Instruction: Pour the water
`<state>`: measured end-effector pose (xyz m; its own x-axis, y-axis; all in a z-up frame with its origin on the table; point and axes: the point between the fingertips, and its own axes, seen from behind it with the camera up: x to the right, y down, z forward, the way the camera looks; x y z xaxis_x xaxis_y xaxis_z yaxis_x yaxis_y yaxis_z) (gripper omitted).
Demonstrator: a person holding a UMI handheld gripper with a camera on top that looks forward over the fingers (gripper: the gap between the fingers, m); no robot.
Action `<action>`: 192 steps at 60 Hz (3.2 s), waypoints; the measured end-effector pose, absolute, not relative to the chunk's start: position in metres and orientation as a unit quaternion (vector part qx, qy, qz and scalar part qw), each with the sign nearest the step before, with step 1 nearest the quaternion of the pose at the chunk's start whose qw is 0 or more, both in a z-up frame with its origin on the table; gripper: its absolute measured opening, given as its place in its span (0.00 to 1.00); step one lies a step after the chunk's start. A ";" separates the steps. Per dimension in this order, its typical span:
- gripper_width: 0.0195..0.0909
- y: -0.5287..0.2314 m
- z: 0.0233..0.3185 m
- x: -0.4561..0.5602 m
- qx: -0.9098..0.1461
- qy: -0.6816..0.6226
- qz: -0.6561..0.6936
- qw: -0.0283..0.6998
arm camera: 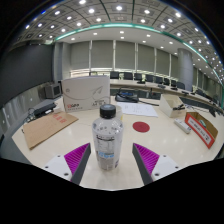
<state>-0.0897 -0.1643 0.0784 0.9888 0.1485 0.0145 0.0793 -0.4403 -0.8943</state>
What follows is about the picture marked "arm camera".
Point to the clear black-capped drink bottle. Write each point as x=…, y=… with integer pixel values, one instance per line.
x=107, y=140

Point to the white paper carton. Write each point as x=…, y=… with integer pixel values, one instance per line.
x=83, y=91

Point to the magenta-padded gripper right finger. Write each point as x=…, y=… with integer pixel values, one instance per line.
x=147, y=159

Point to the black flat device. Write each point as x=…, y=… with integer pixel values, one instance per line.
x=44, y=108

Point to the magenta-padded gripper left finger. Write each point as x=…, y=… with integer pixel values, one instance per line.
x=76, y=159

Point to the black hand tool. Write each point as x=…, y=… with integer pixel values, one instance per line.
x=179, y=107

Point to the row of black chairs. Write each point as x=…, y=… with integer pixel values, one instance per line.
x=138, y=76

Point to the grey monitor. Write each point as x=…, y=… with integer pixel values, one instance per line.
x=53, y=90

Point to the flat round red coaster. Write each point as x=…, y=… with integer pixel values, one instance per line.
x=141, y=127

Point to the brown cardboard sheet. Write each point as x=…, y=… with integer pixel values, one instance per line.
x=46, y=128

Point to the white open cardboard box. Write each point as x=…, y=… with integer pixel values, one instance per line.
x=166, y=105

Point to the red-sided brown cardboard box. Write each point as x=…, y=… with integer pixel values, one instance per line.
x=201, y=131

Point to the ceiling lights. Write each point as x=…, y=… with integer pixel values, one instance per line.
x=119, y=8

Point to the white printed paper sheet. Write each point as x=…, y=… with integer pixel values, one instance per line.
x=138, y=109

